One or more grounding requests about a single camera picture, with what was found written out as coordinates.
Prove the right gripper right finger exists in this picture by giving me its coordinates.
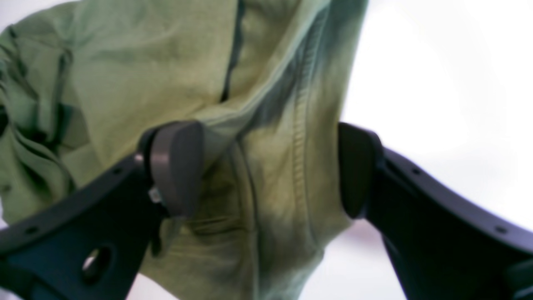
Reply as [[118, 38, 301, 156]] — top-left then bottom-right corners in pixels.
[[338, 122, 533, 300]]

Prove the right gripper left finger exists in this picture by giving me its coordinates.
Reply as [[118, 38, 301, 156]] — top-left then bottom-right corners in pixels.
[[1, 121, 204, 300]]

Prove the olive green T-shirt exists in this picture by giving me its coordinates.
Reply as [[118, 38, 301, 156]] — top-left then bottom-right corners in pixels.
[[1, 0, 368, 300]]

